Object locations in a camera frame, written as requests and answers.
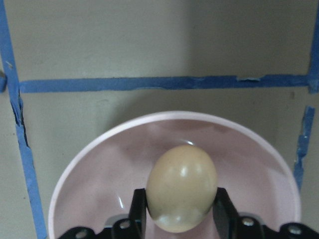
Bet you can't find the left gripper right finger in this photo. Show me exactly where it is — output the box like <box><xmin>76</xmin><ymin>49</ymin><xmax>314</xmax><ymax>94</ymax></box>
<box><xmin>212</xmin><ymin>187</ymin><xmax>239</xmax><ymax>239</ymax></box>

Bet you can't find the brown egg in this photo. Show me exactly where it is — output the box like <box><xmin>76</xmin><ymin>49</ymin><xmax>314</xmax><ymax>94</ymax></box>
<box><xmin>146</xmin><ymin>144</ymin><xmax>217</xmax><ymax>233</ymax></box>

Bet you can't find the brown paper table mat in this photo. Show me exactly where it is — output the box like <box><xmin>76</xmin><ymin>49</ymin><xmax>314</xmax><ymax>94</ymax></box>
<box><xmin>0</xmin><ymin>0</ymin><xmax>319</xmax><ymax>239</ymax></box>

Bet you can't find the pink bowl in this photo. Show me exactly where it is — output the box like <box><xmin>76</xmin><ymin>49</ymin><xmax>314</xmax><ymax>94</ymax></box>
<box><xmin>48</xmin><ymin>111</ymin><xmax>301</xmax><ymax>239</ymax></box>

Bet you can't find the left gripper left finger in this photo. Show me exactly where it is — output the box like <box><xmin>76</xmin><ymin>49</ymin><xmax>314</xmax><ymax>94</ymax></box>
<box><xmin>129</xmin><ymin>188</ymin><xmax>148</xmax><ymax>239</ymax></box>

